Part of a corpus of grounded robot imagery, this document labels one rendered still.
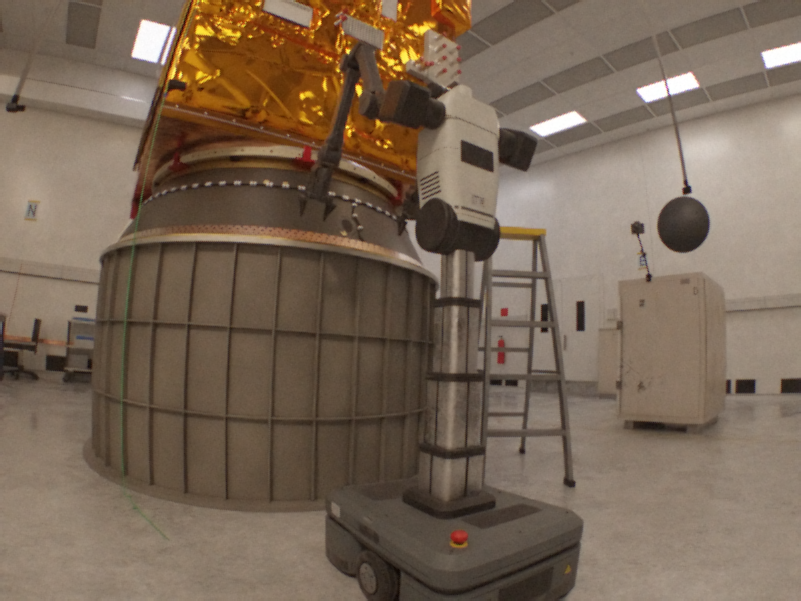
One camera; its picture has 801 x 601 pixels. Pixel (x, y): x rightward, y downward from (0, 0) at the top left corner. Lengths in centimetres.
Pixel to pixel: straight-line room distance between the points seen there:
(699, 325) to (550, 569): 352
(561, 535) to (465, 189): 97
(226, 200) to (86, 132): 617
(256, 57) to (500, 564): 246
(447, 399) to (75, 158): 744
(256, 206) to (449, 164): 114
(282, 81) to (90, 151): 585
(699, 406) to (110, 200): 825
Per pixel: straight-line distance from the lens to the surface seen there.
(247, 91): 245
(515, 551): 111
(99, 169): 798
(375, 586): 126
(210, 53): 252
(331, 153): 172
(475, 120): 141
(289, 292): 198
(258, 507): 198
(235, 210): 216
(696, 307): 450
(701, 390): 448
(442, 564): 101
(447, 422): 122
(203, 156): 252
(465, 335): 124
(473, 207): 128
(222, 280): 201
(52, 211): 780
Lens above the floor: 68
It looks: 7 degrees up
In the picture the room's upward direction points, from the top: 2 degrees clockwise
